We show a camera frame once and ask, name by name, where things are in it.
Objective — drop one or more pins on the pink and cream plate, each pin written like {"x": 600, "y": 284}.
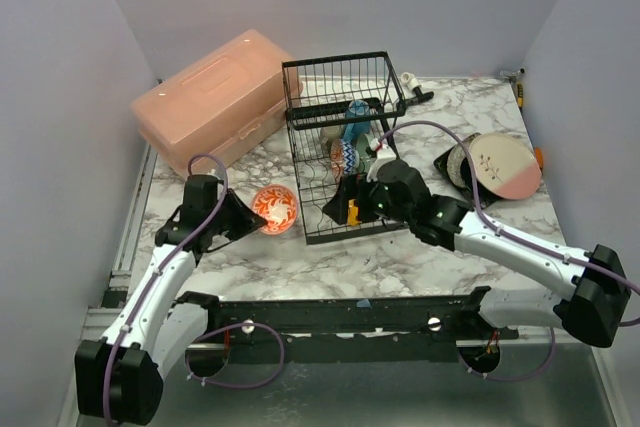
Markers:
{"x": 504, "y": 166}

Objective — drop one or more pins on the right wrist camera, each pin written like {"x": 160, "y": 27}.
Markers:
{"x": 381, "y": 154}

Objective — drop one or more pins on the speckled white plate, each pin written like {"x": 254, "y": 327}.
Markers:
{"x": 455, "y": 160}

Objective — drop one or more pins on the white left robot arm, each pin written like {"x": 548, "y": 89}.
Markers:
{"x": 120, "y": 376}

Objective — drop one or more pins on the black floral square plate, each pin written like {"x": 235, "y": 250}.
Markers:
{"x": 440, "y": 164}

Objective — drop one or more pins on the orange floral bowl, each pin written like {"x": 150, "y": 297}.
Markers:
{"x": 278, "y": 205}

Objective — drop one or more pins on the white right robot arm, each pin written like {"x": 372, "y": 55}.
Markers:
{"x": 585, "y": 293}

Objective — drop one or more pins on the yellow black tool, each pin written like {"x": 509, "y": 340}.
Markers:
{"x": 519, "y": 95}

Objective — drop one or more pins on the blue floral mug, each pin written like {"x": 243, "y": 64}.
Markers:
{"x": 357, "y": 125}

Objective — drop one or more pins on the black round plate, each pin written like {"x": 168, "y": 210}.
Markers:
{"x": 486, "y": 197}

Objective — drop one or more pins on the pink plastic storage box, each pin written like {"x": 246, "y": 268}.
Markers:
{"x": 225, "y": 104}

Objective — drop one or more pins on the grey ceramic mug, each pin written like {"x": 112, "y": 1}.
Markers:
{"x": 328, "y": 134}

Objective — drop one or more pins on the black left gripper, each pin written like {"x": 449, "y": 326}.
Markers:
{"x": 232, "y": 214}

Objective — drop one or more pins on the black and white pipe fitting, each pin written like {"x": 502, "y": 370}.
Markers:
{"x": 419, "y": 97}

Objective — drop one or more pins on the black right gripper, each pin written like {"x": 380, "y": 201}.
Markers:
{"x": 347, "y": 195}

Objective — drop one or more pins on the blue patterned bowl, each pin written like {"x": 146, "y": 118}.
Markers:
{"x": 343, "y": 158}

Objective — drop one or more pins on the mint green bowl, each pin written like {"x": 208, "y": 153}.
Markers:
{"x": 366, "y": 155}

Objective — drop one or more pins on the black wire dish rack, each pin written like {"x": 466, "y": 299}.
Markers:
{"x": 334, "y": 107}

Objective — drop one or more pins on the orange clamp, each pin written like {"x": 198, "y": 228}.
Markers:
{"x": 539, "y": 157}

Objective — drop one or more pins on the yellow bowl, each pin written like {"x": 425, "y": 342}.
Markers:
{"x": 353, "y": 213}

